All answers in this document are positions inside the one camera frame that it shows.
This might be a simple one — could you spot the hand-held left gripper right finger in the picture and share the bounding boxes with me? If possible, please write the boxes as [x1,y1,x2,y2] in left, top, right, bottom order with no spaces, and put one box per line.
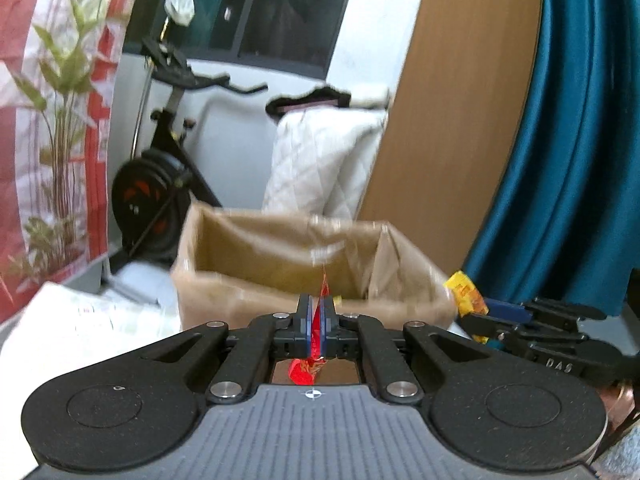
[321,296,495,405]

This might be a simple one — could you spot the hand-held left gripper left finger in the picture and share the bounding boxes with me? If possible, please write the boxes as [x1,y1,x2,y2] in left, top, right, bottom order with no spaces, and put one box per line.
[140,294,315,405]

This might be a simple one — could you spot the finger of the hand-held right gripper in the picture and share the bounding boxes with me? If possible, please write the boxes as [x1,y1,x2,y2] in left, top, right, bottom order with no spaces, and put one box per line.
[460,312,586,354]
[482,297,607,334]

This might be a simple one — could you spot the red snack packet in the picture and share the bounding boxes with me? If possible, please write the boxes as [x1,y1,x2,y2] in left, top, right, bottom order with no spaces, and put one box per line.
[289,270,335,387]

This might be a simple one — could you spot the yellow snack packet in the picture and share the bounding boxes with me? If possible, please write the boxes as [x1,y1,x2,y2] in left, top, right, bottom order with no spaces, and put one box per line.
[444,270,489,319]

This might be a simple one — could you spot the brown cardboard box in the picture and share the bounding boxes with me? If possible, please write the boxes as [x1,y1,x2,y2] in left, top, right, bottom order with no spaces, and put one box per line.
[170,202,458,386]

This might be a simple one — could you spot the cardboard box with plastic liner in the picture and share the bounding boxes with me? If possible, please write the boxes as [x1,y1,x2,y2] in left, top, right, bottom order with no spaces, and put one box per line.
[185,205,451,306]

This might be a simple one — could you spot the teal curtain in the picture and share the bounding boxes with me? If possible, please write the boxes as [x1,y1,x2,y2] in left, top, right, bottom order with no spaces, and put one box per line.
[462,0,640,318]

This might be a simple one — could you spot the white quilted blanket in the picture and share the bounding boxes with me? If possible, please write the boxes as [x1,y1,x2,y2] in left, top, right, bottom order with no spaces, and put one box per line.
[262,106,390,221]

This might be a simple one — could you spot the black exercise bike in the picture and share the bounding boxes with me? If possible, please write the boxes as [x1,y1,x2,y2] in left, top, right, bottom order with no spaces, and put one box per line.
[111,35,268,268]

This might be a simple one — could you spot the wooden board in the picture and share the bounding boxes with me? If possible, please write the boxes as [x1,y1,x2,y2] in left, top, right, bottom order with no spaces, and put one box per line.
[357,0,546,273]

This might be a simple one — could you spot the black garment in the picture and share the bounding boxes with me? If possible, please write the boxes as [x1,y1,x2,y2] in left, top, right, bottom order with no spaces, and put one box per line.
[265,85,351,121]

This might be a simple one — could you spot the white fluffy cloth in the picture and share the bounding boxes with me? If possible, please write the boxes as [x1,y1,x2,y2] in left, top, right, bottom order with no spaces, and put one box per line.
[349,86,392,111]

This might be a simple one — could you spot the checked rabbit print tablecloth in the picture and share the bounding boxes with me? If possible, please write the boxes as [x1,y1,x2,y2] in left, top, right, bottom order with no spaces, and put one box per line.
[0,280,187,376]

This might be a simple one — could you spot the thin metal pole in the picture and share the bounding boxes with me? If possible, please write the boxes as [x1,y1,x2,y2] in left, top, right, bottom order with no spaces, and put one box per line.
[131,25,168,161]

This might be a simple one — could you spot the dark window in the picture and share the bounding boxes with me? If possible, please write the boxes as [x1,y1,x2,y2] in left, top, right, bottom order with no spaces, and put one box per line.
[125,0,361,81]

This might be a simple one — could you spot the red printed backdrop cloth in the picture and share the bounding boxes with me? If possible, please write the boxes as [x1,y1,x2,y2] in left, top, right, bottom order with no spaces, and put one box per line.
[0,0,151,323]

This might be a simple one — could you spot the white cloth cover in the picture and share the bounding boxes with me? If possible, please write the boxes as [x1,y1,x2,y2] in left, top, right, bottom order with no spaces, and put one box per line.
[164,0,196,28]

